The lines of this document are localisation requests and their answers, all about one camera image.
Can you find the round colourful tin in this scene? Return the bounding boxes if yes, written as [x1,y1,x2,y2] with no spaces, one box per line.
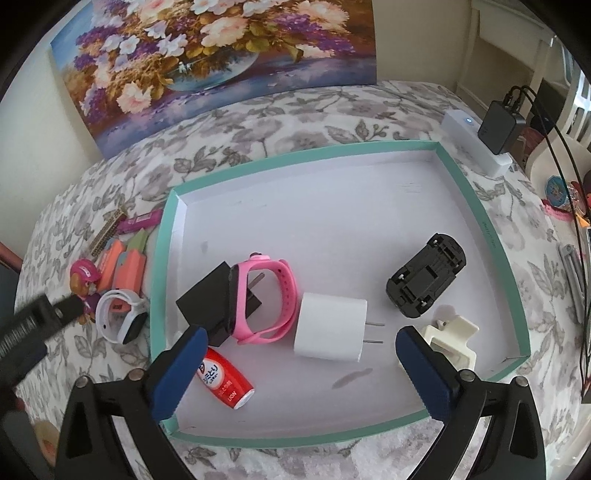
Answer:
[545,174,574,209]

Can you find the pink smartwatch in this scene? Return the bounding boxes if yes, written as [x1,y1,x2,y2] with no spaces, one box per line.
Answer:
[229,251,297,346]

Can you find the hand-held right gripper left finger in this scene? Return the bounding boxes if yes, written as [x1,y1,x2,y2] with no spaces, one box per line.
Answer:
[54,324,209,480]

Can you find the magenta plastic stick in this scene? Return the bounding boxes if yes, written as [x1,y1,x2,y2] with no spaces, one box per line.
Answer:
[117,210,164,234]

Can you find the teal shallow cardboard box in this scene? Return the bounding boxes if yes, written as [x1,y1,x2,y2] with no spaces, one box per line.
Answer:
[148,141,531,448]

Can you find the black toy car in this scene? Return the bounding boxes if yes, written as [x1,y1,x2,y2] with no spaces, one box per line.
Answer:
[385,233,467,319]

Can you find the white hair clip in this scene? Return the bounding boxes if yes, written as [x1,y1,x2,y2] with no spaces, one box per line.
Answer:
[398,314,480,373]

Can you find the pile of colourful stationery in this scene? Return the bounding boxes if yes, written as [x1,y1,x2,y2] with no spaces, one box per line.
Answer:
[566,171,591,232]

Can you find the black power adapter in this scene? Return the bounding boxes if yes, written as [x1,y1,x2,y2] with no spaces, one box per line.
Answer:
[478,102,527,156]

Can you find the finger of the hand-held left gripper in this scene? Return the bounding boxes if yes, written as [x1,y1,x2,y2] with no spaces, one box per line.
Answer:
[50,294,86,325]

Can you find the floral blanket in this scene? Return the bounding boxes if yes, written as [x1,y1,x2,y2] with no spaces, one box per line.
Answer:
[0,80,591,480]

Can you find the pup toy figure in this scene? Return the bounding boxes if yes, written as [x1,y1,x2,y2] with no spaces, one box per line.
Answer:
[69,258,103,325]

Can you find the grey metal tool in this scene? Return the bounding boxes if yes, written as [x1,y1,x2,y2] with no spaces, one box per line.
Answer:
[558,244,587,325]

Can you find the flower painting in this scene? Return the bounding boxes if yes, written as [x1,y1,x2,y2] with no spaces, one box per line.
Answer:
[50,0,379,158]

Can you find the white wooden furniture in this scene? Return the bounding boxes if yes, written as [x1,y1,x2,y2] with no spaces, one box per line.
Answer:
[457,0,591,155]

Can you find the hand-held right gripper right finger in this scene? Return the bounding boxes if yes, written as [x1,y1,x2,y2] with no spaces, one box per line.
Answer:
[396,325,548,480]

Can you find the red glue bottle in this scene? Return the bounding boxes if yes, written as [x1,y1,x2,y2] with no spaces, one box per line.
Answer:
[196,346,256,411]

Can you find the metal harmonica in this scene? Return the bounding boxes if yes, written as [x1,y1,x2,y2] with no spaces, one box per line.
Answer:
[89,208,128,258]

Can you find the white charger plug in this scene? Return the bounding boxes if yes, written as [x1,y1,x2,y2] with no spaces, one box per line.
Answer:
[292,292,387,363]

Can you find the white power strip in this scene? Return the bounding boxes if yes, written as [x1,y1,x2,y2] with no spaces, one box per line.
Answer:
[441,109,513,177]

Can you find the white smartwatch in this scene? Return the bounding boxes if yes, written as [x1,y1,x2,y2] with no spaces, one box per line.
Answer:
[95,288,151,345]

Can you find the black charger plug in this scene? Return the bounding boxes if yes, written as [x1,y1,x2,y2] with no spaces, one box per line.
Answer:
[175,261,264,348]

